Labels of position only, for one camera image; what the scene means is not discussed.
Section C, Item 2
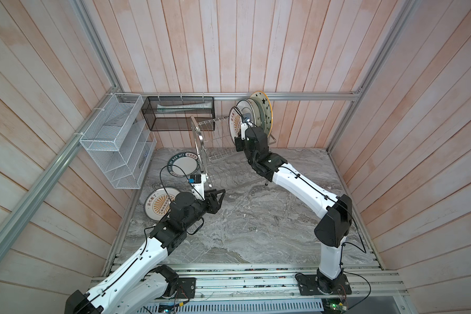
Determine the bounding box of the white plate dark green rim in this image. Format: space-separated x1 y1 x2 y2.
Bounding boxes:
167 151 200 177

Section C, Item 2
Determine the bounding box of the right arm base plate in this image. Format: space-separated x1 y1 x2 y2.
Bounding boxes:
294 273 352 296

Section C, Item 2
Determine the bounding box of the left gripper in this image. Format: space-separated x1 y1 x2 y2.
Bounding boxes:
183 188 226 230

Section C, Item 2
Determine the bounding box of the star pattern orange rim plate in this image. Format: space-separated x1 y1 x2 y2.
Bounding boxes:
251 91 273 137

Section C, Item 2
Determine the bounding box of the right aluminium frame bar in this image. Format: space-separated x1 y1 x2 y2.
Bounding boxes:
327 1 421 155

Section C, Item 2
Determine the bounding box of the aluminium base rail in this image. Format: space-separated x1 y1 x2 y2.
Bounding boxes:
82 263 409 314

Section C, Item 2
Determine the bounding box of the mint green flower plate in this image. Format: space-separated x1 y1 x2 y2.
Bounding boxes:
250 97 266 130

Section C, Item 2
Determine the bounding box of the black mesh wall basket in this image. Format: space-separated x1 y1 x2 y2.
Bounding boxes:
141 96 215 132

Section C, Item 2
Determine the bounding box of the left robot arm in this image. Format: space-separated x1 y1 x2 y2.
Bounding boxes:
64 190 226 313

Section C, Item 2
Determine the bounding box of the white wire mesh shelf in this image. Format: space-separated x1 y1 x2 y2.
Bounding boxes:
80 93 156 190

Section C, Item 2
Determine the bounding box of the orange sunburst plate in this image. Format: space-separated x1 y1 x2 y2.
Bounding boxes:
228 106 242 144
144 187 180 221

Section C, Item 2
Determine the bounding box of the steel two-tier dish rack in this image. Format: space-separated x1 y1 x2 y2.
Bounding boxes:
191 117 286 190

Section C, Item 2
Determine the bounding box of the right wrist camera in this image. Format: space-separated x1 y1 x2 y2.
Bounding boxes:
240 115 255 141

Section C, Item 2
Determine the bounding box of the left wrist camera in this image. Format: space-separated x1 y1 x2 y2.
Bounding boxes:
189 173 213 199

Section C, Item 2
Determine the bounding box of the cream floral plate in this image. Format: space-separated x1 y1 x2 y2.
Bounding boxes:
246 98 262 126

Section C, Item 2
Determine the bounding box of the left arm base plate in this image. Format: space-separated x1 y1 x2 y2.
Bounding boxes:
142 277 197 300

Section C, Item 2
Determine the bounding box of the white plate green outline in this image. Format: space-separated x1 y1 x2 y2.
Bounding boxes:
235 100 255 123

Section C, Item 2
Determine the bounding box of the left aluminium frame bar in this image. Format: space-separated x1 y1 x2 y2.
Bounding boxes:
0 86 120 264

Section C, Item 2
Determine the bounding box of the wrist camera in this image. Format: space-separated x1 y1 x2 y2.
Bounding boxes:
240 115 255 141
189 173 213 199

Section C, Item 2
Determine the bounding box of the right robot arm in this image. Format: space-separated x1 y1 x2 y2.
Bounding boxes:
234 126 353 294

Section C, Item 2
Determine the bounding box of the aluminium frame bar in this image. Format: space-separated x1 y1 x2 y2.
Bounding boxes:
0 86 120 264
327 1 421 155

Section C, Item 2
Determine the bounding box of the horizontal aluminium wall bar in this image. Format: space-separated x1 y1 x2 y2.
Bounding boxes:
139 92 361 102

